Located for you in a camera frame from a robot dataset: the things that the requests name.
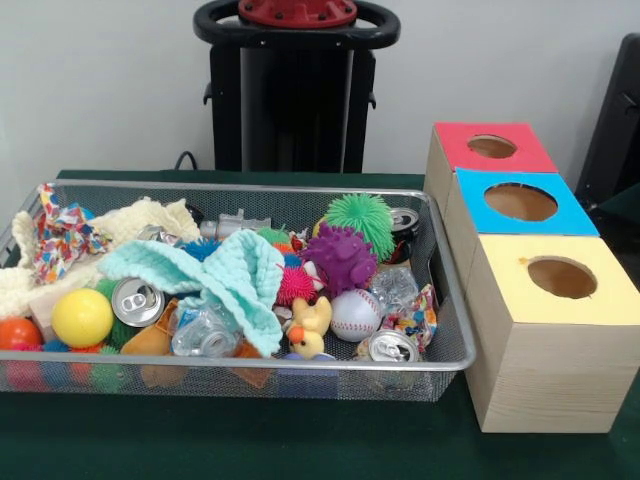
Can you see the mint knitted cloth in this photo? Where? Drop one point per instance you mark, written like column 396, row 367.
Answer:
column 235, row 270

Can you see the silver drink can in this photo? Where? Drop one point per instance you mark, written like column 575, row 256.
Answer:
column 137, row 302
column 395, row 347

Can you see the black panel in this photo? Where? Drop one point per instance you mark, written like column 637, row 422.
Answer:
column 620, row 125

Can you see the cream knitted cloth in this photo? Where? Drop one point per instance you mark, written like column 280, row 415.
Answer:
column 155, row 215

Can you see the green spiky ball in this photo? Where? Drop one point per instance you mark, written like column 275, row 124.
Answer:
column 357, row 215

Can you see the small colourful patterned cloth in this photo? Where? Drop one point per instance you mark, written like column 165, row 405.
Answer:
column 417, row 312

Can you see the white baseball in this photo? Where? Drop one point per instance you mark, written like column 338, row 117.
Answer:
column 355, row 315

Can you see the dark green table cloth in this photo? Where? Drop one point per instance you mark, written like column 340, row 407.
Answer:
column 250, row 440

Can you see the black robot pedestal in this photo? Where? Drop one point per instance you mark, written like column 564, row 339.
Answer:
column 295, row 100

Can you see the red robot base flange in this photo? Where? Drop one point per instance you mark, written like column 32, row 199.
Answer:
column 300, row 12

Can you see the silver mesh bin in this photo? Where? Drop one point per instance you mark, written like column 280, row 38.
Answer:
column 200, row 382

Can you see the large colourful patterned cloth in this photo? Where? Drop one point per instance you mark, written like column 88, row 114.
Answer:
column 60, row 240

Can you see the yellow ball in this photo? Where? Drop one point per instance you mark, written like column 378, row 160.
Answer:
column 82, row 317

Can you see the yellow plush duck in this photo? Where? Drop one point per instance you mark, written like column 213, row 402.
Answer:
column 307, row 340

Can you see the purple spiky toy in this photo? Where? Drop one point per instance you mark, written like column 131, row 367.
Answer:
column 340, row 255

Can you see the wooden three-hole box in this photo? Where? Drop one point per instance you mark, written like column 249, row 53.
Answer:
column 550, row 375

